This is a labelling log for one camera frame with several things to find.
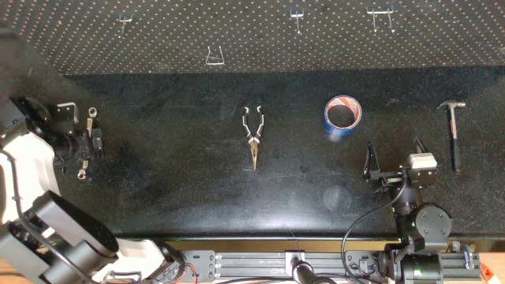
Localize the hammer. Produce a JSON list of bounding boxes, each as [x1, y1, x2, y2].
[[436, 99, 467, 174]]

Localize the metal hook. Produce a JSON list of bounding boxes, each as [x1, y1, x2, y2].
[[365, 6, 395, 34], [290, 8, 305, 35], [118, 13, 134, 37], [204, 46, 226, 66]]

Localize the roll of blue tape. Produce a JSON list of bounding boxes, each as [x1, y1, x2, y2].
[[323, 94, 363, 138]]

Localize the black pegboard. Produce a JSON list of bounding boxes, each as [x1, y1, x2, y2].
[[0, 0, 505, 76]]

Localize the black and white pliers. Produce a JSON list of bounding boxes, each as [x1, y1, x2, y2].
[[241, 105, 266, 171]]

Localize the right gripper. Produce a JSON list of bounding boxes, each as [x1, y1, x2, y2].
[[361, 136, 428, 194]]

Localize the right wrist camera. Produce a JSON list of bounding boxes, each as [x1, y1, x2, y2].
[[402, 152, 440, 189]]

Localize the mounting rail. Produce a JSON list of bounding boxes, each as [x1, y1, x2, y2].
[[173, 248, 484, 284]]

